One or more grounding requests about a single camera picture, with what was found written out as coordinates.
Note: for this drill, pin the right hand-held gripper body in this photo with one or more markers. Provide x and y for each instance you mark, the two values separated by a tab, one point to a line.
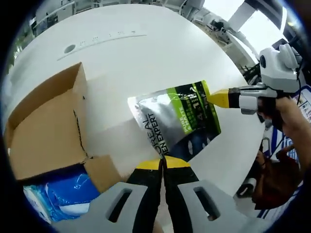
279	70

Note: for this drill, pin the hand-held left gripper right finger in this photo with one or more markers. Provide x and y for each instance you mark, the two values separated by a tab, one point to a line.
189	201

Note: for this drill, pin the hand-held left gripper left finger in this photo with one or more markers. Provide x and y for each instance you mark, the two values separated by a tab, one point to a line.
136	194

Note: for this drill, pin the dark blue wet wipes pack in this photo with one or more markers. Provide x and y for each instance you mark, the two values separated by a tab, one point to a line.
70	191

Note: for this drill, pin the silver green soft pouch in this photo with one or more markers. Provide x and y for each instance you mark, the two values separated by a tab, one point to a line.
170	121

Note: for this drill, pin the brown cardboard shoe box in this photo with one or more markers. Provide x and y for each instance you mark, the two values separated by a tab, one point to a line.
48	136

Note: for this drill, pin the person's right hand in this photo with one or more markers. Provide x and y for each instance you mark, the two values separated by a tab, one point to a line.
289	109

